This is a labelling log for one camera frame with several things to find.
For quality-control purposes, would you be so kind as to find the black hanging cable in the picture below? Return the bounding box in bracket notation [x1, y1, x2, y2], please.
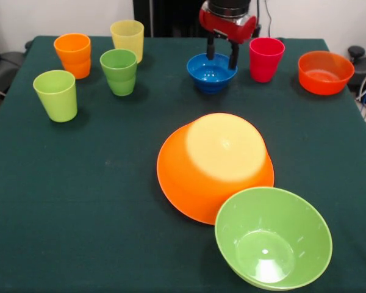
[251, 0, 274, 39]

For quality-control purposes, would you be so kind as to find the small red-orange bowl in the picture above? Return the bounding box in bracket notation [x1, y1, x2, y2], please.
[297, 50, 356, 96]

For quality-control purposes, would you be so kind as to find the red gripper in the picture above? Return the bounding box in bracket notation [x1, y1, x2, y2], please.
[199, 1, 258, 70]

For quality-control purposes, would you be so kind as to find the lime green cup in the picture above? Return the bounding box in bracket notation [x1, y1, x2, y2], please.
[32, 69, 79, 123]

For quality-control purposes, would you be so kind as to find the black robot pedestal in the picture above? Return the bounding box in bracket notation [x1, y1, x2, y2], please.
[133, 0, 229, 38]

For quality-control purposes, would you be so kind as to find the blue bowl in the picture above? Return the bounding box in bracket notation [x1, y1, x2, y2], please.
[186, 52, 238, 94]

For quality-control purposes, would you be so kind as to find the large light green bowl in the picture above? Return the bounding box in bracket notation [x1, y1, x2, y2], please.
[214, 186, 334, 291]

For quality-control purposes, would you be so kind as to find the large orange bowl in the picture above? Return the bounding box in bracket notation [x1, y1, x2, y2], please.
[156, 112, 275, 226]

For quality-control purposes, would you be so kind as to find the orange cup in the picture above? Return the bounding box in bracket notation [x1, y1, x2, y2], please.
[53, 33, 92, 80]

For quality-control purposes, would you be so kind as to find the red cup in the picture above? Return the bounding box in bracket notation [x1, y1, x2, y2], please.
[248, 37, 286, 84]

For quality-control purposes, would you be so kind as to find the yellow cup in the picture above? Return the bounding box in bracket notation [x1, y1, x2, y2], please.
[109, 19, 145, 64]

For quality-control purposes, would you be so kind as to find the dark green tablecloth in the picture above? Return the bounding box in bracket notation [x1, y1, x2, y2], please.
[0, 35, 366, 293]

